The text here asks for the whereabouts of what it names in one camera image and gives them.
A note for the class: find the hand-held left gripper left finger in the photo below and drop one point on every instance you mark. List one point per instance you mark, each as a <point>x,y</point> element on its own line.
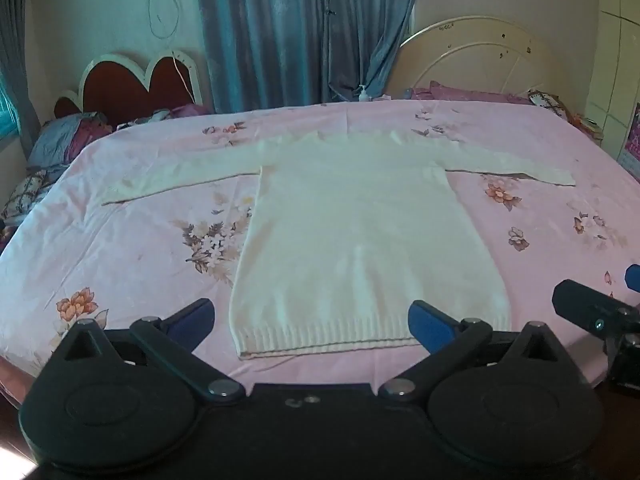
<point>192,317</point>

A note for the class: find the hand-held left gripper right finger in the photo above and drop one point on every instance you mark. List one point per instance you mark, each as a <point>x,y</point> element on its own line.
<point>425,322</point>

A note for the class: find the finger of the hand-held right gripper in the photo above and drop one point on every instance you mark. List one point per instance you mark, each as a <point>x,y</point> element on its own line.
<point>633,278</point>
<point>580,302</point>

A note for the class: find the white knit sweater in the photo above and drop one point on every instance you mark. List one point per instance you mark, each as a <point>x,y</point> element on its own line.
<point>360,240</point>

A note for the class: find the pile of mixed clothes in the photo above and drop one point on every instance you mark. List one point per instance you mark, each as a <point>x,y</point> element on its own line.
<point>142,119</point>

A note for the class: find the pink floral bed sheet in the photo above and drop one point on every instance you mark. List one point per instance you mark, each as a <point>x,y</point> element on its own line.
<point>125,240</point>

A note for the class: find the pink poster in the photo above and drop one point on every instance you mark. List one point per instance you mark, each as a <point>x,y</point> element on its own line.
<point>633,132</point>

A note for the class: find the checkered pillow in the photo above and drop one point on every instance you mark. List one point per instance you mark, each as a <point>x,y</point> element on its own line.
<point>25,195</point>
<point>547,102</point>

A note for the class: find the magenta cloth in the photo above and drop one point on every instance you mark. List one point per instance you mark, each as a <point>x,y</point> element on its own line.
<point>190,111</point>

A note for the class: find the pile of bedding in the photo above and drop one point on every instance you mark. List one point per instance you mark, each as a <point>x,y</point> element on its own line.
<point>60,137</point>

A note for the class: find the small blue item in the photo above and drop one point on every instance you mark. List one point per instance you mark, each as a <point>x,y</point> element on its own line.
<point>408,93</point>

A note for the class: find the purple pillow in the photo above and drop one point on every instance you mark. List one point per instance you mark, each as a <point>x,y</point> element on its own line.
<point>465,92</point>

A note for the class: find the white pump bottle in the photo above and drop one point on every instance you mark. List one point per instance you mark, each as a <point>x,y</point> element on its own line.
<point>363,95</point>

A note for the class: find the red heart-shaped headboard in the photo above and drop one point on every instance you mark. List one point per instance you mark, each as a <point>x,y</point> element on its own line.
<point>120,87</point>

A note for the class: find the white wardrobe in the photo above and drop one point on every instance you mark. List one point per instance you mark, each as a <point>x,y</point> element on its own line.
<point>617,35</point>

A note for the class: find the cream round headboard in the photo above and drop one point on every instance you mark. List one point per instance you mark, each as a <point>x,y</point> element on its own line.
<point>480,55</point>

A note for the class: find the blue-grey wide curtain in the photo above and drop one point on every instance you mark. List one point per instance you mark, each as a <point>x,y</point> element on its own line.
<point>300,35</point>

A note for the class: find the blue-grey window curtain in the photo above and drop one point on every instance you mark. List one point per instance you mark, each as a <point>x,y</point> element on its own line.
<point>15,35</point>

